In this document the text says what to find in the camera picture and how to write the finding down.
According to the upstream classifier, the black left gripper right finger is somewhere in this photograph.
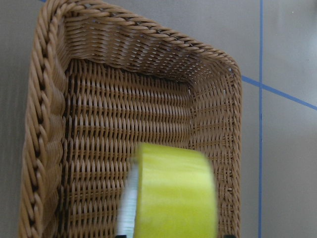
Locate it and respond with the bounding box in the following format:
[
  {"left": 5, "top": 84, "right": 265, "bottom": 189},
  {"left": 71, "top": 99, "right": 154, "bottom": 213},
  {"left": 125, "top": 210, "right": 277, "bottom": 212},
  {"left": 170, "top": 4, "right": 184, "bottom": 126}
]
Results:
[{"left": 223, "top": 234, "right": 235, "bottom": 238}]

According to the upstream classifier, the yellow-green tape roll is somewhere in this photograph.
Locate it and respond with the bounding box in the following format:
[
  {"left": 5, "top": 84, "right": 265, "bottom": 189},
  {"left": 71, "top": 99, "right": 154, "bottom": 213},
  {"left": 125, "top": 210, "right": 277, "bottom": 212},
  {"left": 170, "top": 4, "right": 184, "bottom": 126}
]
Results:
[{"left": 115, "top": 143, "right": 218, "bottom": 238}]

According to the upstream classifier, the brown wicker basket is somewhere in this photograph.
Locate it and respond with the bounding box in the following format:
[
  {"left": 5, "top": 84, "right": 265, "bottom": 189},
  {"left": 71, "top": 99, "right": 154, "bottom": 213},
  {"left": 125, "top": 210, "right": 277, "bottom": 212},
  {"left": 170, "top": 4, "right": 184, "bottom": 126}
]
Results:
[{"left": 18, "top": 0, "right": 242, "bottom": 238}]

